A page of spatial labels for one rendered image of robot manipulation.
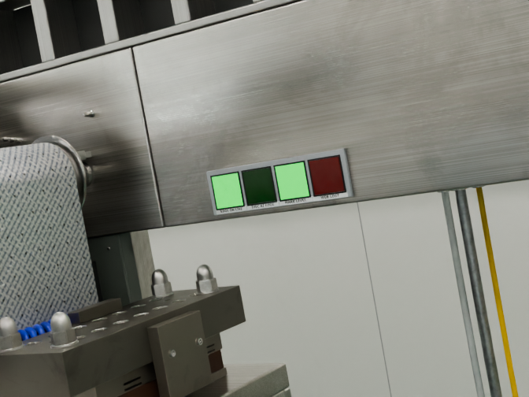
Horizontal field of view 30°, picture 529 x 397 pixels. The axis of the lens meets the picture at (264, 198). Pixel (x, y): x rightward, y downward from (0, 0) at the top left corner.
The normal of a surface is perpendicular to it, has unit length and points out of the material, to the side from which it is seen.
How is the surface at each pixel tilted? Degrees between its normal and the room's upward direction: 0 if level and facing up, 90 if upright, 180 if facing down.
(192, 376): 90
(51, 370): 90
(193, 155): 90
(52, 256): 90
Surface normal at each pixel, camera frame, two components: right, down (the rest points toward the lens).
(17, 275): 0.82, -0.11
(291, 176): -0.54, 0.14
